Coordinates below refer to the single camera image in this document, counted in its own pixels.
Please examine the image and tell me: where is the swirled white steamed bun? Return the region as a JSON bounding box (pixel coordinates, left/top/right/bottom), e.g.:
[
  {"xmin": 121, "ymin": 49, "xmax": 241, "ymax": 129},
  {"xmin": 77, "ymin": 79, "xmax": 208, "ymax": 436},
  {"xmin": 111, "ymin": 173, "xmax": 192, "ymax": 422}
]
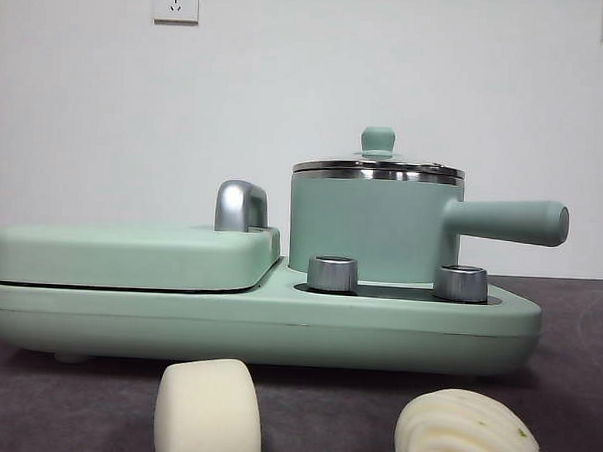
[{"xmin": 393, "ymin": 384, "xmax": 550, "ymax": 452}]

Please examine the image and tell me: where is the green breakfast machine base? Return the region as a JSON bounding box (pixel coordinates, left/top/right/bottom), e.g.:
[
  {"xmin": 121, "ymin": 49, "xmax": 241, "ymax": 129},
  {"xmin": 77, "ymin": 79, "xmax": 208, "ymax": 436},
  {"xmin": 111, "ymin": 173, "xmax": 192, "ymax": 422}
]
[{"xmin": 0, "ymin": 252, "xmax": 546, "ymax": 386}]

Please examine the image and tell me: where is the silver griddle cover handle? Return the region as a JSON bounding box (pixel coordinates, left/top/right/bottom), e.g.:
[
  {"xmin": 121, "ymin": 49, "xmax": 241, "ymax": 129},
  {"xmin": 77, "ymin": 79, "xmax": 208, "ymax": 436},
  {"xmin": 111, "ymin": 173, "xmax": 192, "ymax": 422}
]
[{"xmin": 212, "ymin": 178, "xmax": 271, "ymax": 235}]

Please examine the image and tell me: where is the green pot with side handle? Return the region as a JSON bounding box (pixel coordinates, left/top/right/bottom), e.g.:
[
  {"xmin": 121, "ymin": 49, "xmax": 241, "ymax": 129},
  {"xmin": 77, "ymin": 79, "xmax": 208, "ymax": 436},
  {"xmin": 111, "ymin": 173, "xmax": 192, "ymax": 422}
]
[{"xmin": 284, "ymin": 163, "xmax": 573, "ymax": 292}]

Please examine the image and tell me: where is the silver control knob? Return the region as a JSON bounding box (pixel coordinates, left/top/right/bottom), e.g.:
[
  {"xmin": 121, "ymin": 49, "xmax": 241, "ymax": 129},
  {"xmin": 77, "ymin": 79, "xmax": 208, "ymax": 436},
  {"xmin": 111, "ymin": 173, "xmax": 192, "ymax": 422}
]
[
  {"xmin": 431, "ymin": 264, "xmax": 491, "ymax": 302},
  {"xmin": 306, "ymin": 254, "xmax": 360, "ymax": 294}
]

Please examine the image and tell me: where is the green hinged griddle cover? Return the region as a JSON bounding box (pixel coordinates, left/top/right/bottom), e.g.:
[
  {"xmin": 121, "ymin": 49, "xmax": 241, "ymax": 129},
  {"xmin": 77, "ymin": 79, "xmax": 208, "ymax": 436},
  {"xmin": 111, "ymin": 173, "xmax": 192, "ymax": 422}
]
[{"xmin": 0, "ymin": 214, "xmax": 285, "ymax": 296}]

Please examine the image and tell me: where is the smooth white steamed bun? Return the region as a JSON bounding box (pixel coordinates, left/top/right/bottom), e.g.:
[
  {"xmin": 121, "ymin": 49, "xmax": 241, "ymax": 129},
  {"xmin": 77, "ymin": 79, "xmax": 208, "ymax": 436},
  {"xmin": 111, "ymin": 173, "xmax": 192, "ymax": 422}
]
[{"xmin": 152, "ymin": 355, "xmax": 267, "ymax": 452}]

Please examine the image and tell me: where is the glass pot lid green knob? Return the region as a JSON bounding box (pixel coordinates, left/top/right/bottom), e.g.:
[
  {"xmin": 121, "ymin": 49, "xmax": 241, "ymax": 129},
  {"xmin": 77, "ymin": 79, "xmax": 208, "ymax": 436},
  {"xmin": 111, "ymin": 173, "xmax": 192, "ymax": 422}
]
[{"xmin": 291, "ymin": 123, "xmax": 469, "ymax": 186}]

